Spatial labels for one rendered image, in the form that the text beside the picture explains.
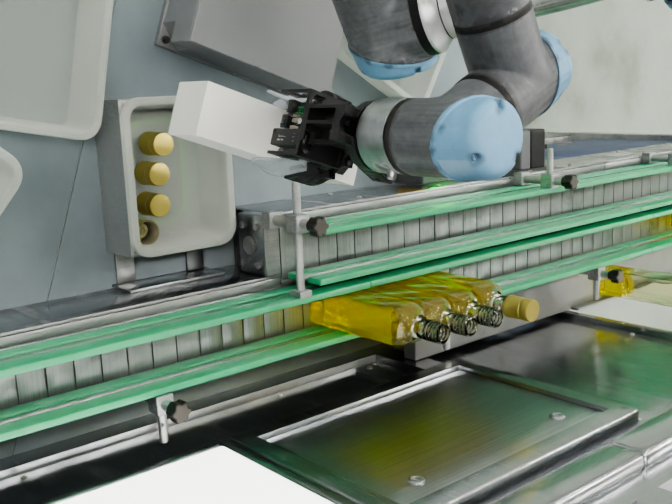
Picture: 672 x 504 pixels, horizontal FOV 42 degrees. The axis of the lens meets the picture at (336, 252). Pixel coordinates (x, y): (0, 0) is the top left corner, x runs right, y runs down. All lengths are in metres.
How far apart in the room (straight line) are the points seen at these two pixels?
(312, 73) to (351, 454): 0.59
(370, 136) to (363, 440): 0.50
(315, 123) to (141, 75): 0.51
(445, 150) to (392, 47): 0.47
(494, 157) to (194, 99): 0.37
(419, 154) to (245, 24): 0.58
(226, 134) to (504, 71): 0.33
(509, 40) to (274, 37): 0.59
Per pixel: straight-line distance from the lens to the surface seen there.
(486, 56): 0.84
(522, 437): 1.22
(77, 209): 1.31
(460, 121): 0.77
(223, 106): 0.99
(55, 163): 1.29
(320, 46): 1.41
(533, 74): 0.86
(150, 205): 1.29
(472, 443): 1.20
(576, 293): 1.95
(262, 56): 1.34
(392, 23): 1.22
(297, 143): 0.91
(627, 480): 1.18
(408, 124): 0.81
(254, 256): 1.34
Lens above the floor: 1.94
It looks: 49 degrees down
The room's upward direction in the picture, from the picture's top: 101 degrees clockwise
